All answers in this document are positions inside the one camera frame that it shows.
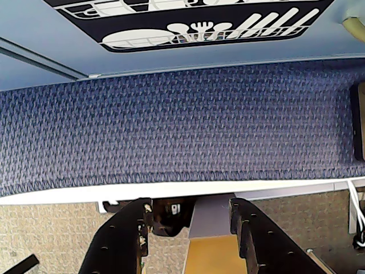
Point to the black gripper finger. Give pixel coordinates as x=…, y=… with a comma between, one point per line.
x=265, y=245
x=117, y=245

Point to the gray and yellow block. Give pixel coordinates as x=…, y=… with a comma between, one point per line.
x=212, y=251

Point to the black bar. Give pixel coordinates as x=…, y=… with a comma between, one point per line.
x=20, y=265

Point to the dark wooden block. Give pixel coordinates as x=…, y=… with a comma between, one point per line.
x=357, y=122

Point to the dishwasher door with decal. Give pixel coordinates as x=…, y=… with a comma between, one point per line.
x=216, y=54

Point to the blue toy kitchen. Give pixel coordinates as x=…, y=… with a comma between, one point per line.
x=34, y=17

